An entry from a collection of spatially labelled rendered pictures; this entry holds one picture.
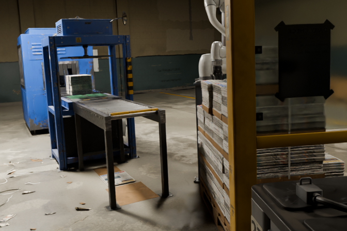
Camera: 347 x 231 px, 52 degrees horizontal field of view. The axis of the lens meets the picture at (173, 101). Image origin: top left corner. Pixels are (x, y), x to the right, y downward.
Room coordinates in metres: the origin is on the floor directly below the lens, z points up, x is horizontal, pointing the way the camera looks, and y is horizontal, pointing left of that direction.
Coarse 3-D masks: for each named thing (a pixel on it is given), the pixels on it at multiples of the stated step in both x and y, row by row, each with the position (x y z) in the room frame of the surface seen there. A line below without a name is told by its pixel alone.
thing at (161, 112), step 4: (124, 100) 3.93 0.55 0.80; (128, 100) 3.91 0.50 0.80; (140, 104) 3.51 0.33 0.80; (144, 104) 3.50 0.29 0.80; (160, 108) 3.17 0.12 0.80; (160, 112) 3.08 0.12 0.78; (164, 112) 3.09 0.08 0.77; (144, 116) 3.42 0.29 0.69; (148, 116) 3.32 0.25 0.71; (152, 116) 3.23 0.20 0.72; (156, 116) 3.15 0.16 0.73; (160, 116) 3.08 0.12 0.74; (164, 116) 3.09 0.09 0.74; (152, 120) 3.24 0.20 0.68; (156, 120) 3.15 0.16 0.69; (160, 120) 3.08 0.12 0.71; (164, 120) 3.09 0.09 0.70
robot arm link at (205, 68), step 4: (204, 56) 3.40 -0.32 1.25; (208, 56) 3.39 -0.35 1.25; (200, 60) 3.42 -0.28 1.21; (204, 60) 3.38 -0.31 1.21; (208, 60) 3.38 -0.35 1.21; (200, 64) 3.41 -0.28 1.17; (204, 64) 3.38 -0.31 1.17; (208, 64) 3.37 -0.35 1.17; (200, 68) 3.41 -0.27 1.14; (204, 68) 3.38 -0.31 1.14; (208, 68) 3.37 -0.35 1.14; (212, 68) 3.38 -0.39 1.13; (200, 72) 3.41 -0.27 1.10; (204, 72) 3.38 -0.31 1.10; (208, 72) 3.38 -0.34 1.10; (212, 72) 3.39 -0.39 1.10; (200, 76) 3.42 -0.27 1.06; (204, 76) 3.38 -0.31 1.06; (208, 76) 3.38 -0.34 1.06
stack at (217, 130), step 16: (208, 128) 2.66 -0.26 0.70; (224, 128) 2.19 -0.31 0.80; (208, 144) 2.68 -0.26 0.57; (224, 144) 2.20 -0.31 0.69; (208, 160) 2.72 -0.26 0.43; (224, 160) 2.20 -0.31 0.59; (208, 176) 2.74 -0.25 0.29; (224, 176) 2.21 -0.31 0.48; (224, 192) 2.24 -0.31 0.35; (208, 208) 2.75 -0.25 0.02; (224, 208) 2.25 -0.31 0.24; (224, 224) 2.26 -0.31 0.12
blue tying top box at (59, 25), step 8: (56, 24) 4.49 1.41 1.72; (64, 24) 4.16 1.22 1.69; (72, 24) 4.20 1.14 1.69; (80, 24) 4.24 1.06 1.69; (88, 24) 4.29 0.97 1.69; (96, 24) 4.33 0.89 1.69; (104, 24) 4.37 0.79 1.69; (56, 32) 4.54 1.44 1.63; (64, 32) 4.16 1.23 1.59; (72, 32) 4.20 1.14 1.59; (80, 32) 4.24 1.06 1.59; (88, 32) 4.28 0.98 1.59; (96, 32) 4.32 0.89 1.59; (104, 32) 4.37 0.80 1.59; (112, 32) 4.42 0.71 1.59
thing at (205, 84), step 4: (204, 80) 2.78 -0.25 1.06; (208, 80) 2.75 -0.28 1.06; (212, 80) 2.74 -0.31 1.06; (216, 80) 2.74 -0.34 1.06; (220, 80) 2.75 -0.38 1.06; (204, 84) 2.64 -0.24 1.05; (208, 84) 2.54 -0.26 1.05; (204, 88) 2.65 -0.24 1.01; (208, 88) 2.54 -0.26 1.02; (204, 92) 2.70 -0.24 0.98; (208, 92) 2.54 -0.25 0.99; (212, 92) 2.54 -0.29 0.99; (204, 96) 2.71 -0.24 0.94; (208, 96) 2.54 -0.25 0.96; (212, 96) 2.54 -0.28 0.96; (204, 100) 2.71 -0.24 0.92; (208, 100) 2.56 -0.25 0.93; (212, 100) 2.54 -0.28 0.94; (204, 104) 2.69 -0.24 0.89; (208, 104) 2.57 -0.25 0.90; (212, 104) 2.55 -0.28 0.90; (208, 108) 2.55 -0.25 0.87
